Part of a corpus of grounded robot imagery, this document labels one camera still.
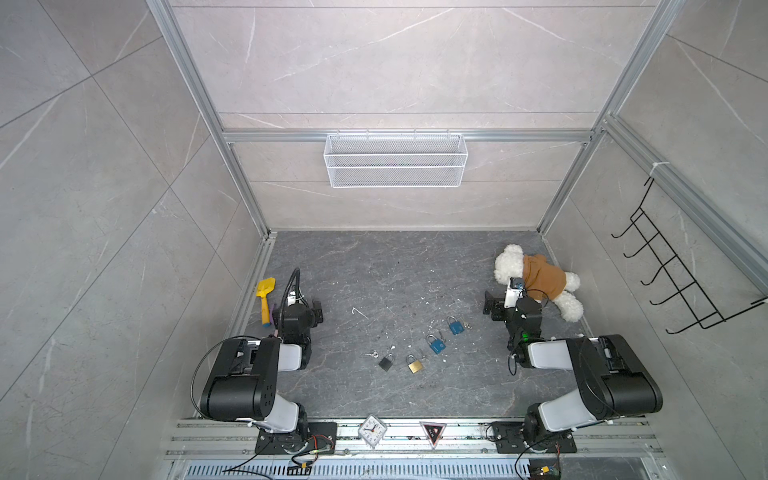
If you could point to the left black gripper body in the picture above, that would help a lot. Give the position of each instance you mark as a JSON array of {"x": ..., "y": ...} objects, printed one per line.
[{"x": 313, "y": 316}]

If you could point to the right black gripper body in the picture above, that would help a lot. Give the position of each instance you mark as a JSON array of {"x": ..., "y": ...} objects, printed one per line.
[{"x": 501, "y": 313}]

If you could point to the blue padlock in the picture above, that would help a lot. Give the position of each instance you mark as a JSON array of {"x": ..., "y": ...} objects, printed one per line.
[
  {"x": 435, "y": 343},
  {"x": 455, "y": 326}
]

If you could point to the black padlock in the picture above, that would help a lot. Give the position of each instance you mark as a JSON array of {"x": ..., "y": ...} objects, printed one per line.
[{"x": 387, "y": 361}]

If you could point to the brass padlock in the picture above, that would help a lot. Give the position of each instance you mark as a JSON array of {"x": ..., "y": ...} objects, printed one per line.
[{"x": 414, "y": 363}]

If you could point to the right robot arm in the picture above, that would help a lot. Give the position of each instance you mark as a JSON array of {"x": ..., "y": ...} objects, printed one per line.
[{"x": 611, "y": 381}]

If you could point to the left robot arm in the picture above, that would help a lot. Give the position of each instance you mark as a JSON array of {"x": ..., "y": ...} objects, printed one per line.
[{"x": 242, "y": 383}]

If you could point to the yellow toy shovel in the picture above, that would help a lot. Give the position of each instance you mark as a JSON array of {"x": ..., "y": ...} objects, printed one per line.
[{"x": 263, "y": 289}]

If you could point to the white teddy bear brown hoodie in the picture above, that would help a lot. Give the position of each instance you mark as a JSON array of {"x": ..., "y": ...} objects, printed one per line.
[{"x": 541, "y": 279}]

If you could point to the small white clock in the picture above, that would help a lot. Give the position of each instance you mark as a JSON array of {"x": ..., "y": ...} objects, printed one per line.
[{"x": 372, "y": 430}]

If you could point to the red triangle warning sign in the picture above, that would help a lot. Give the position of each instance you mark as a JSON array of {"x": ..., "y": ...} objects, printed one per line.
[{"x": 433, "y": 431}]

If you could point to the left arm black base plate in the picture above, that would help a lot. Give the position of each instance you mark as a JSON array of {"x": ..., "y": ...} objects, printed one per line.
[{"x": 307, "y": 437}]

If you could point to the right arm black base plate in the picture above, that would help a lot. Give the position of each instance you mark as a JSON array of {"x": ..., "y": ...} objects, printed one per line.
[{"x": 514, "y": 437}]

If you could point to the white wire mesh basket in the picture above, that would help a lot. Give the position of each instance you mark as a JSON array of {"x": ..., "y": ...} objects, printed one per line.
[{"x": 395, "y": 160}]

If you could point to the black wire hook rack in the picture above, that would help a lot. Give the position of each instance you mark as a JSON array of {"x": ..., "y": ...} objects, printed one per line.
[{"x": 683, "y": 282}]

